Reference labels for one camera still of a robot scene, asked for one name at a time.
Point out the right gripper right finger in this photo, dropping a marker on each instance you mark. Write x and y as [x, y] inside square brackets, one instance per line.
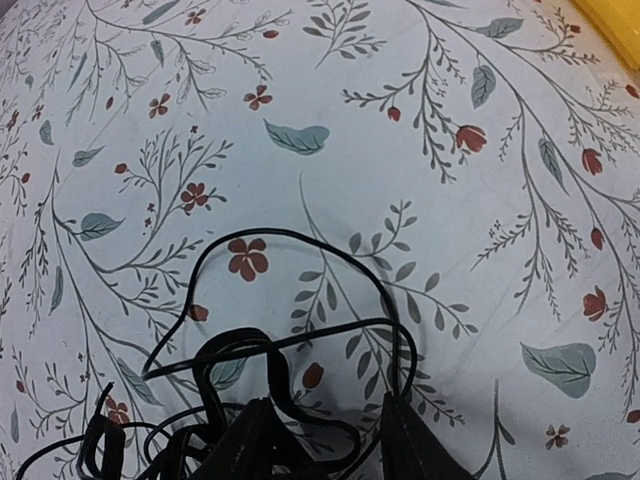
[409, 448]

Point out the small yellow plastic bin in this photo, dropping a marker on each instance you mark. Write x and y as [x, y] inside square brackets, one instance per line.
[618, 22]

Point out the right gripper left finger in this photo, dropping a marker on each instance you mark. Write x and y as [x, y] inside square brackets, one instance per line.
[247, 451]

